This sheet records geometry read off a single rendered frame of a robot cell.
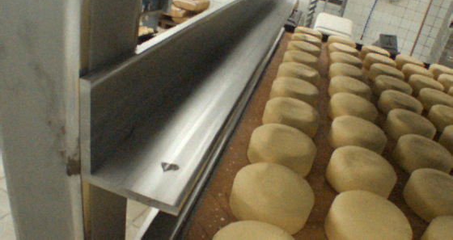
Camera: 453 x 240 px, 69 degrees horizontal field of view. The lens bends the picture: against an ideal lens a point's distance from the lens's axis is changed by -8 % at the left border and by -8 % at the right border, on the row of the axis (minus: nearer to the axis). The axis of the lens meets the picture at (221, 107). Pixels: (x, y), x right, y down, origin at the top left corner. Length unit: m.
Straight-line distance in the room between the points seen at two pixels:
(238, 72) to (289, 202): 0.08
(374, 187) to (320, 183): 0.04
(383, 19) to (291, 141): 5.63
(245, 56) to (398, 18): 5.68
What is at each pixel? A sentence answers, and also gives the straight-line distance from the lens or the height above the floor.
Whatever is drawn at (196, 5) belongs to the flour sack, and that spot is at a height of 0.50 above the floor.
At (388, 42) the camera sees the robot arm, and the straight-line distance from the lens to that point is 1.74.
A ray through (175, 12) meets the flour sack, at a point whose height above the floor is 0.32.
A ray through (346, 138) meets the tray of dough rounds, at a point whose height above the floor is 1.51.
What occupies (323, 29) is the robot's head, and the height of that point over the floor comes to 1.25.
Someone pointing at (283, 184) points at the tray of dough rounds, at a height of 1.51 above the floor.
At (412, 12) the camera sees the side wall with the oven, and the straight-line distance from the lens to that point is 5.86.
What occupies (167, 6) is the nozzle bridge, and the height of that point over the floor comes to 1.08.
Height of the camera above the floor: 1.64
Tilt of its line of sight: 27 degrees down
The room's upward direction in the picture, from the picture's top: 12 degrees clockwise
